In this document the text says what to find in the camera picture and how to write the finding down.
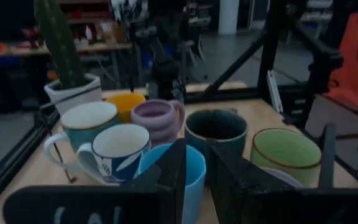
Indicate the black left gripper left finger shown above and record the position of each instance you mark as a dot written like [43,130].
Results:
[171,174]

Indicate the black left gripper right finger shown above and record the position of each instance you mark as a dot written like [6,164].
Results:
[228,174]

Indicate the light blue mug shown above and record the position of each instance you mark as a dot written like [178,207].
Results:
[194,174]

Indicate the dark teal glazed mug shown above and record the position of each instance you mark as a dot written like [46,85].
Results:
[216,127]

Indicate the blue white patterned mug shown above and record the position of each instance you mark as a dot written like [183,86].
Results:
[120,149]

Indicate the yellow mug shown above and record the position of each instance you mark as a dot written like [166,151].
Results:
[126,102]

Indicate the grey-white mug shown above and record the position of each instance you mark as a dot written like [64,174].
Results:
[87,116]

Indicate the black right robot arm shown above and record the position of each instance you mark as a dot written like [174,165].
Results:
[166,71]

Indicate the white hexagonal plant pot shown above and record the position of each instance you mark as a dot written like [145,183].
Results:
[73,93]

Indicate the wooden workbench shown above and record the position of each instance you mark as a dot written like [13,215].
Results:
[98,46]

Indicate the person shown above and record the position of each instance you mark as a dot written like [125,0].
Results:
[350,77]

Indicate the white pillar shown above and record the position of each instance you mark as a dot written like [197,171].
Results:
[228,15]

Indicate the green cactus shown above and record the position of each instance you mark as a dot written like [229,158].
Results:
[61,46]

